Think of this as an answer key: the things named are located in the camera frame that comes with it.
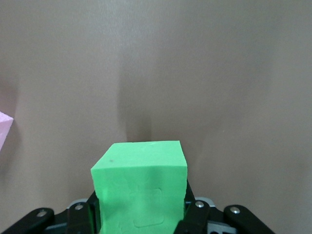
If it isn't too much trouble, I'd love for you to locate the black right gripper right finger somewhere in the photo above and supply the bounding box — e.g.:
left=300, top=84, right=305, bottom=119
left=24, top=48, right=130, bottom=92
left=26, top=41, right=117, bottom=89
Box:
left=175, top=181, right=277, bottom=234

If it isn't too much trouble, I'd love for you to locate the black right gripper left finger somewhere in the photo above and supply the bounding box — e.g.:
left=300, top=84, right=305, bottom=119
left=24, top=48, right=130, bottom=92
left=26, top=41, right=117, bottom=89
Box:
left=0, top=191, right=101, bottom=234

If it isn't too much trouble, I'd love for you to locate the green foam cube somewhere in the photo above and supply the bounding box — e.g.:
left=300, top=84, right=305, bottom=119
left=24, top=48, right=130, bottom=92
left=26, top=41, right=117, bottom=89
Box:
left=90, top=140, right=188, bottom=234

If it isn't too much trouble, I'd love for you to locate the pink foam cube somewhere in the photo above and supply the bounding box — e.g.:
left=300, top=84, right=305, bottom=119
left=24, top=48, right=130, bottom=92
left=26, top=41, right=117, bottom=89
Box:
left=0, top=111, right=14, bottom=153

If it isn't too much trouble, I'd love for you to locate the brown table cover sheet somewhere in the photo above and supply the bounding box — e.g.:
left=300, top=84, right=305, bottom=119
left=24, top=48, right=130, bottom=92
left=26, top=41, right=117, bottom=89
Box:
left=0, top=0, right=312, bottom=234

